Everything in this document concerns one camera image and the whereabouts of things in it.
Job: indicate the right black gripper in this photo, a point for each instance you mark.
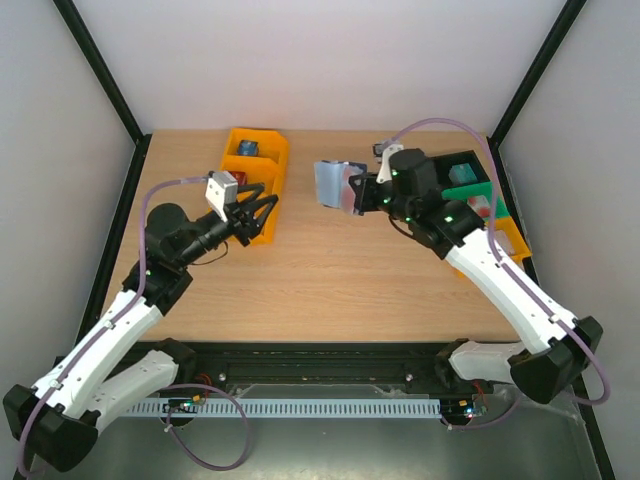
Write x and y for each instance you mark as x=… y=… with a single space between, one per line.
x=370 y=193

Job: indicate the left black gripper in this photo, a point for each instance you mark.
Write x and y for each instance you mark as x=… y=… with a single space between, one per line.
x=246 y=225

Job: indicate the blue leather card holder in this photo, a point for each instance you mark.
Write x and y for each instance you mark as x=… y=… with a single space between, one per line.
x=332 y=186

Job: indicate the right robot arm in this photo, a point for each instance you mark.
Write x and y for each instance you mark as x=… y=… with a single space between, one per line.
x=457 y=235

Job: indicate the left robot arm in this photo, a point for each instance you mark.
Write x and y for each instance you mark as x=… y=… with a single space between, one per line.
x=60 y=417

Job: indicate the red VIP card stack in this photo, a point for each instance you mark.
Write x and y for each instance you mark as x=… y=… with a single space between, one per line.
x=240 y=177

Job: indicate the blue card stack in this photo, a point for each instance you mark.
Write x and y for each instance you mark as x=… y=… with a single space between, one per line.
x=247 y=148

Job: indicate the teal card stack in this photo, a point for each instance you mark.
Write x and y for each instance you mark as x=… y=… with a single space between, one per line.
x=462 y=174

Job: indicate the white red card stack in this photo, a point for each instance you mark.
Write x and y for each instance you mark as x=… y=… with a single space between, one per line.
x=480 y=205

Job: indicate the yellow three-compartment bin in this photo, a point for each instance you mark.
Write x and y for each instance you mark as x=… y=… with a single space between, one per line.
x=269 y=167

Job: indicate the black bin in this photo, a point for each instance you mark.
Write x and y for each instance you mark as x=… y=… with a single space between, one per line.
x=444 y=162

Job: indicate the green bin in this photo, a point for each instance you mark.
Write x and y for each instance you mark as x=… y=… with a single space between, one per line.
x=464 y=192

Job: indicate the yellow bin right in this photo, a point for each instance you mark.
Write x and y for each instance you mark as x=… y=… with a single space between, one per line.
x=511 y=241

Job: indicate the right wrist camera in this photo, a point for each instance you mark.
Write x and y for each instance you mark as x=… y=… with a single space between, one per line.
x=382 y=153

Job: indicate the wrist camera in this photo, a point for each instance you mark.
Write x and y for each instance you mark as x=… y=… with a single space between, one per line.
x=382 y=153
x=221 y=190

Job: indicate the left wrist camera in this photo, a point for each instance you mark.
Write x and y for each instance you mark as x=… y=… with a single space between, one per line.
x=221 y=190

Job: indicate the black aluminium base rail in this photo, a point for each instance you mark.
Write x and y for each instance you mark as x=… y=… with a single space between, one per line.
x=320 y=365

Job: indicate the light blue cable duct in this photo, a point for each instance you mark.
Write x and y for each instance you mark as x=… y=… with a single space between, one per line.
x=403 y=408

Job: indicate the black frame post left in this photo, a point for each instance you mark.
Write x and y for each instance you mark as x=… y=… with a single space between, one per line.
x=81 y=34

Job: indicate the black frame post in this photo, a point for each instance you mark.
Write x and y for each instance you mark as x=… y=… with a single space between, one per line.
x=81 y=34
x=543 y=58

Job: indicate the black frame post right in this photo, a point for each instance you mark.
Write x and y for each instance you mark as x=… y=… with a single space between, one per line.
x=543 y=58

